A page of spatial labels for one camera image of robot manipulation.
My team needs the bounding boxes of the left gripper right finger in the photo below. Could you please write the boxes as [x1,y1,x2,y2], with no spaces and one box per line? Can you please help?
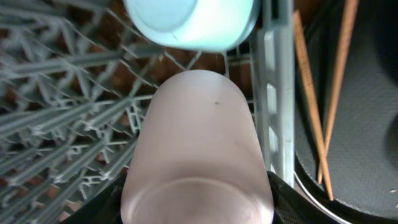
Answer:
[267,171,340,224]

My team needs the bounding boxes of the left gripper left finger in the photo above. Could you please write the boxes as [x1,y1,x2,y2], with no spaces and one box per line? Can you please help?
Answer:
[61,176,126,224]

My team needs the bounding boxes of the pink plastic cup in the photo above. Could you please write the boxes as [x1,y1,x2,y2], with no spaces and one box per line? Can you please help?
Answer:
[121,70,274,224]

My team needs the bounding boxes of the blue plastic cup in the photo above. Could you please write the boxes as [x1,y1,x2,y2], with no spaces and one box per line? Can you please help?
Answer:
[123,0,261,52]

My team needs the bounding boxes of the grey dishwasher rack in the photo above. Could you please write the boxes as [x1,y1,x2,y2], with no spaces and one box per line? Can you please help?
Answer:
[1,1,294,223]

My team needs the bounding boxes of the round black tray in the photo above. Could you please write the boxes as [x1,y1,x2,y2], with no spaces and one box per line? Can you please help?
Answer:
[295,0,397,223]

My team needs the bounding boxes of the right wooden chopstick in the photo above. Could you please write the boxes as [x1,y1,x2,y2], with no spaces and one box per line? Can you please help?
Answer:
[324,0,359,164]

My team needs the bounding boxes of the wooden chopstick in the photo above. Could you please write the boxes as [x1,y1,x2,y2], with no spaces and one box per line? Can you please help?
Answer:
[324,0,359,164]
[292,10,334,201]

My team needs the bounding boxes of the left wooden chopstick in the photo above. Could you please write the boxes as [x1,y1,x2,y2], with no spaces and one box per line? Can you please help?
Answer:
[292,10,334,201]

